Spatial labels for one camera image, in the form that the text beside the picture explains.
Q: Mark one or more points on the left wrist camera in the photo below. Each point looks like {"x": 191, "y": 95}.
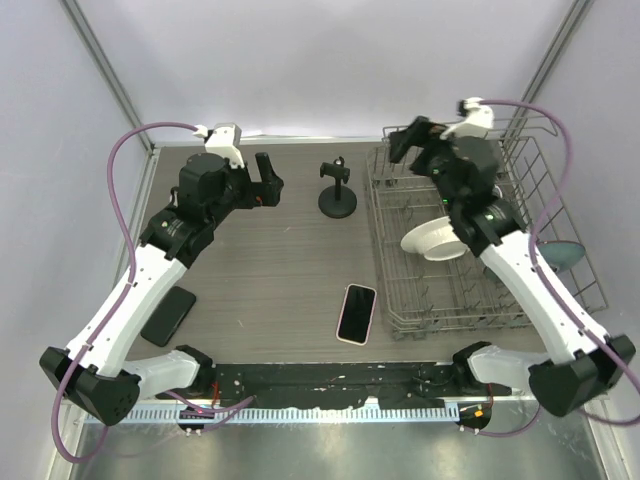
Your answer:
{"x": 222, "y": 140}

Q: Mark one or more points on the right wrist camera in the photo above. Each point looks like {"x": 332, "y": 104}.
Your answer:
{"x": 477, "y": 119}

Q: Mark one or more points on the metal wire dish rack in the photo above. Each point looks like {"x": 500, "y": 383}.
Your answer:
{"x": 421, "y": 297}

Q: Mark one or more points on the white slotted cable duct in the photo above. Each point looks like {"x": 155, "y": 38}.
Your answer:
{"x": 368, "y": 413}

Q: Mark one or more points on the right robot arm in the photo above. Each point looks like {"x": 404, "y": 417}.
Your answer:
{"x": 582, "y": 360}

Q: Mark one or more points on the black phone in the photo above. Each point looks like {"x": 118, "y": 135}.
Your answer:
{"x": 168, "y": 316}

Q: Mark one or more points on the black round-base phone stand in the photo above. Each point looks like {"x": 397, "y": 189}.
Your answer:
{"x": 339, "y": 201}

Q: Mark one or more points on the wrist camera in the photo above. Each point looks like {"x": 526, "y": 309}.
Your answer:
{"x": 477, "y": 119}
{"x": 222, "y": 140}

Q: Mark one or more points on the white bowl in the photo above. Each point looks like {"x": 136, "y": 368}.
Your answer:
{"x": 434, "y": 240}

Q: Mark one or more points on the blue-green plate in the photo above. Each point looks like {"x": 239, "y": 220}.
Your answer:
{"x": 562, "y": 255}

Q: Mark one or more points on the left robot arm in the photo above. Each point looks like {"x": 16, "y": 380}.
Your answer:
{"x": 93, "y": 368}

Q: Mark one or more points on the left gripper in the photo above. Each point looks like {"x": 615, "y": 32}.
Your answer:
{"x": 265, "y": 193}

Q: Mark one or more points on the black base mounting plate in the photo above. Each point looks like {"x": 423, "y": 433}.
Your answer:
{"x": 337, "y": 386}

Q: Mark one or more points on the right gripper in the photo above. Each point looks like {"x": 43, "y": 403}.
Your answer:
{"x": 433, "y": 142}

